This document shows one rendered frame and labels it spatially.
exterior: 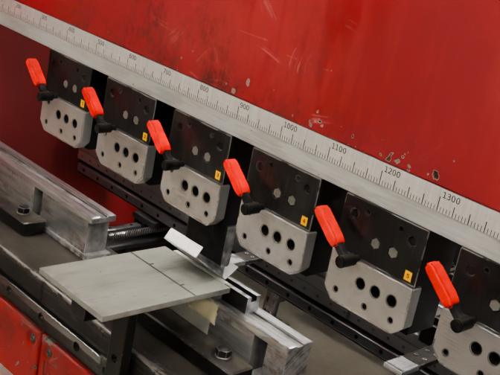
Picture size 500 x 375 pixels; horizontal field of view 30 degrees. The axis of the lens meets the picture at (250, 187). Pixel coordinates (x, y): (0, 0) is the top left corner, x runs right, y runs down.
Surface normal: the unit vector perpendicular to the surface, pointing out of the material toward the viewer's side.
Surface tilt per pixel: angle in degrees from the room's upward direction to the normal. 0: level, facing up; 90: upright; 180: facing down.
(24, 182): 90
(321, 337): 0
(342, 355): 0
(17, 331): 90
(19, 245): 0
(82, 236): 90
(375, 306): 90
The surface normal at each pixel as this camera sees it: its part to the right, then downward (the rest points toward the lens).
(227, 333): -0.72, 0.09
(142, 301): 0.18, -0.93
